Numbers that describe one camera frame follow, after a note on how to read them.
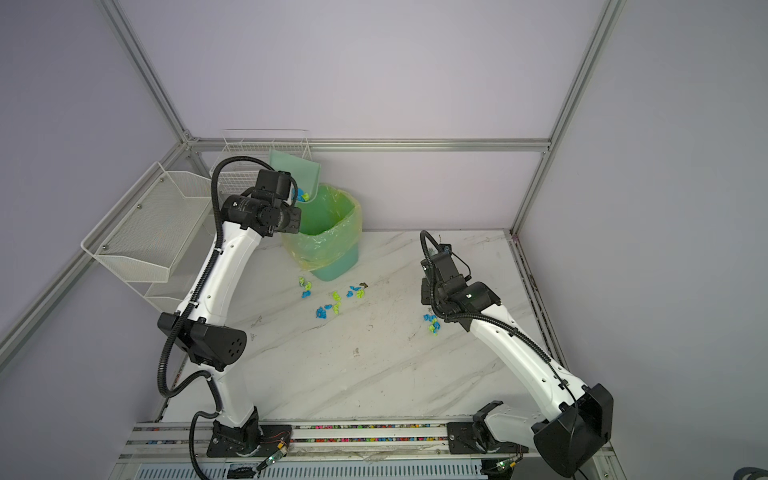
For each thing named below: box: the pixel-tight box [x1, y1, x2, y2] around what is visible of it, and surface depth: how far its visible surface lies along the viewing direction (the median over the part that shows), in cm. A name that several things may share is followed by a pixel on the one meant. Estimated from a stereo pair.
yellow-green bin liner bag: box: [282, 184, 363, 271], surface depth 88 cm
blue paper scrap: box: [316, 304, 333, 320], surface depth 100 cm
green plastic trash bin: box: [282, 184, 363, 281], surface depth 90 cm
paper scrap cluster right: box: [423, 314, 441, 337], surface depth 95 cm
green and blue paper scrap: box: [298, 276, 313, 299], surface depth 106 cm
